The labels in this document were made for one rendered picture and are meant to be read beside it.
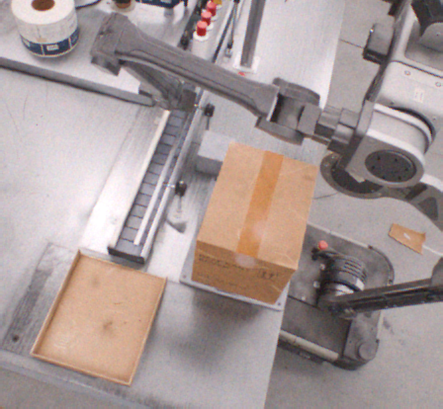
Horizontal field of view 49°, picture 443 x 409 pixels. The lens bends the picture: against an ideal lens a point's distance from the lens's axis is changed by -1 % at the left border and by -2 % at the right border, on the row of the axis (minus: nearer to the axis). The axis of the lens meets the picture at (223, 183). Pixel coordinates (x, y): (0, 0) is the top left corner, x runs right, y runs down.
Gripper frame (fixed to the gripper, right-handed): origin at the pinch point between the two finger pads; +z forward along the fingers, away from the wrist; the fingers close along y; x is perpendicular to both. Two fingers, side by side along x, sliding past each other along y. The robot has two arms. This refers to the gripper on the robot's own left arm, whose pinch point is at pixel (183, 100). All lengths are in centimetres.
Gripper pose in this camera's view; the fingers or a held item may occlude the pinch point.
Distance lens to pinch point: 161.1
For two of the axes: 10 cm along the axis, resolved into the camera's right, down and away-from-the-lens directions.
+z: 0.8, -1.3, 9.9
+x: -2.7, 9.5, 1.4
